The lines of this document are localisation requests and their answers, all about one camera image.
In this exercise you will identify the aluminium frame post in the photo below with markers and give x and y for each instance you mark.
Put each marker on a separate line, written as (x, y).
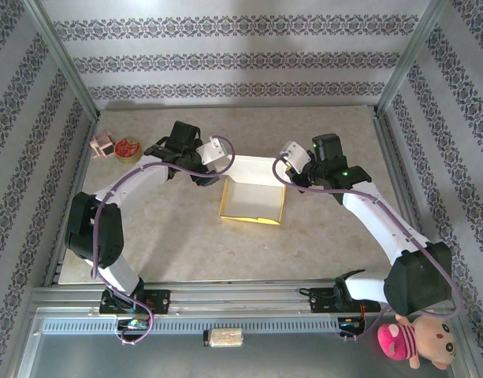
(64, 59)
(412, 59)

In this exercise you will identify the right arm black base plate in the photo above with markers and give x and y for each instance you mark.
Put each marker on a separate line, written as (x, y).
(320, 301)

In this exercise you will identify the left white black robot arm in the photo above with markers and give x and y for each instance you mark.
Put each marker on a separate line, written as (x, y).
(138, 177)

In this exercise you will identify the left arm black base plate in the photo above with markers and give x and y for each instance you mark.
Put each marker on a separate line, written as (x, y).
(158, 301)

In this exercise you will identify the small pink plastic toy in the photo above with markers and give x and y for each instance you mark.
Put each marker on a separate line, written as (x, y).
(101, 145)

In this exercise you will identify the pink and beige plush toy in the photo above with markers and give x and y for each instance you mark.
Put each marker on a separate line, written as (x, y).
(426, 342)

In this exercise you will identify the red round tin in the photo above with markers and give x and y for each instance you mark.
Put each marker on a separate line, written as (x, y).
(127, 151)

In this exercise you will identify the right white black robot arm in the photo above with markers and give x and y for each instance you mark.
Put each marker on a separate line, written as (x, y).
(383, 228)

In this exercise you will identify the aluminium side rail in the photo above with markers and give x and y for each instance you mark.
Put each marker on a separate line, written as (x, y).
(387, 138)
(84, 149)

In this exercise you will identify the yellow white paper box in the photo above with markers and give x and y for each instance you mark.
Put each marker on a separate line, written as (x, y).
(253, 197)

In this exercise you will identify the aluminium mounting rail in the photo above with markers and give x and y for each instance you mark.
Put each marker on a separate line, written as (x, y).
(245, 299)

